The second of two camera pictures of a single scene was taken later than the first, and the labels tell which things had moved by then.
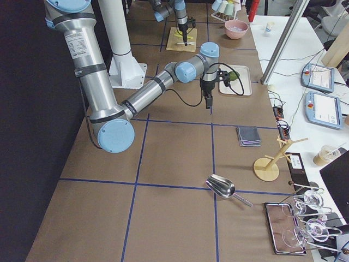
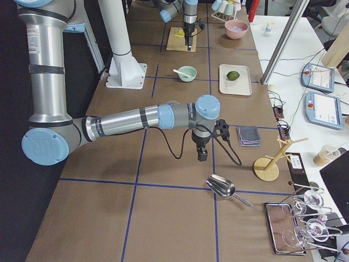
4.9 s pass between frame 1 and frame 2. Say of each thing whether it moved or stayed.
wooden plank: stayed
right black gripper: moved
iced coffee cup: stayed
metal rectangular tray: stayed
